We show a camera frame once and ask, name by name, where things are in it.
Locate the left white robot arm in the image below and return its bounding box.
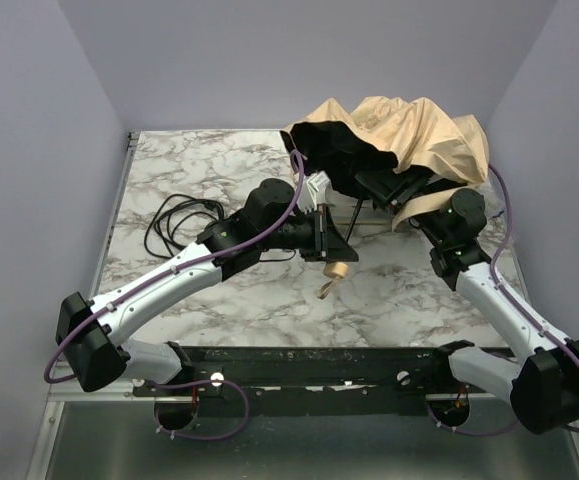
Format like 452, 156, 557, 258
56, 172, 358, 392

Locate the beige umbrella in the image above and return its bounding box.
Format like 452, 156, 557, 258
280, 96, 491, 290

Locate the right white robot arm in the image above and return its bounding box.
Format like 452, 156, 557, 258
355, 167, 579, 434

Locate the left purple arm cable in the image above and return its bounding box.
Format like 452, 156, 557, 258
43, 149, 308, 385

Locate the beige umbrella case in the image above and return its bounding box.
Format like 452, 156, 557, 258
327, 191, 358, 221

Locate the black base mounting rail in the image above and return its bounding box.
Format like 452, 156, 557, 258
133, 347, 462, 418

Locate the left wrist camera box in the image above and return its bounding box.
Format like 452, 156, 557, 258
300, 171, 331, 213

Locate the clear plastic screw box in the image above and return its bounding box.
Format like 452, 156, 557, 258
480, 183, 506, 220

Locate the black coiled cable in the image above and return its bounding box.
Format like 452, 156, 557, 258
143, 193, 228, 260

